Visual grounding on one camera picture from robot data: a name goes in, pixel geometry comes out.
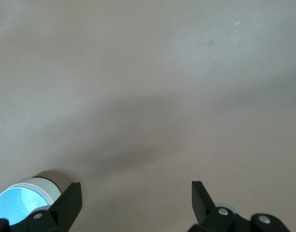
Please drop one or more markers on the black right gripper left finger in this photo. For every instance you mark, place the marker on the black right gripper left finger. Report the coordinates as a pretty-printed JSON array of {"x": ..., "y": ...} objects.
[{"x": 61, "y": 210}]

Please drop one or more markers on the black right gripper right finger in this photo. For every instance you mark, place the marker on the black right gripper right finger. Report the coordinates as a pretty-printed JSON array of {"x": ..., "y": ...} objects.
[{"x": 211, "y": 215}]

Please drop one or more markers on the light blue bowl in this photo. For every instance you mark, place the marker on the light blue bowl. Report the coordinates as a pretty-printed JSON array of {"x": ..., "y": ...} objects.
[{"x": 17, "y": 205}]

